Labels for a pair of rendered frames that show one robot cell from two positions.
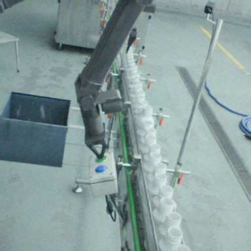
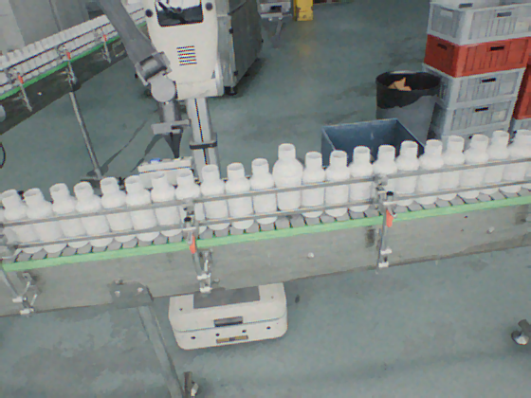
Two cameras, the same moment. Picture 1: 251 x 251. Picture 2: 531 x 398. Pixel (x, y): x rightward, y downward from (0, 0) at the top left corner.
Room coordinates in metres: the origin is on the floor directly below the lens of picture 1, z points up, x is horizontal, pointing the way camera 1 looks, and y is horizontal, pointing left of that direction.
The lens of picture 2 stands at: (1.42, -0.88, 1.63)
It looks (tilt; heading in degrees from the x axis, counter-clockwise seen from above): 34 degrees down; 96
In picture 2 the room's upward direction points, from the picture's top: 5 degrees counter-clockwise
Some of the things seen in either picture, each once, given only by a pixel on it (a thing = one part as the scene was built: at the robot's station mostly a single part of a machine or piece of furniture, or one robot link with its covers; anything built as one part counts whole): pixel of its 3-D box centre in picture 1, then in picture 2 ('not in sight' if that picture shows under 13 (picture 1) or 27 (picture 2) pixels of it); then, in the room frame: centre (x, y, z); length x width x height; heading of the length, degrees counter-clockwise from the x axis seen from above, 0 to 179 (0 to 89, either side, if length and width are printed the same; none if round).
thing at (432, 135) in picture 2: not in sight; (458, 132); (2.78, 2.13, 0.11); 0.61 x 0.41 x 0.22; 15
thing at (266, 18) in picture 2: (125, 39); (275, 26); (1.39, 0.07, 1.44); 0.07 x 0.07 x 0.09; 9
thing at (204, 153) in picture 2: not in sight; (210, 180); (1.06, 0.54, 0.74); 0.11 x 0.11 x 0.40; 9
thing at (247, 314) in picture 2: not in sight; (225, 266); (1.06, 0.53, 0.24); 0.68 x 0.53 x 0.41; 99
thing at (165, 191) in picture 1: (159, 211); (92, 214); (0.93, -0.15, 1.08); 0.06 x 0.06 x 0.17
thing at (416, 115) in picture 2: not in sight; (402, 120); (2.25, 1.94, 0.32); 0.45 x 0.45 x 0.64
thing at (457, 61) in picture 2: not in sight; (476, 49); (2.78, 2.14, 0.78); 0.61 x 0.41 x 0.22; 16
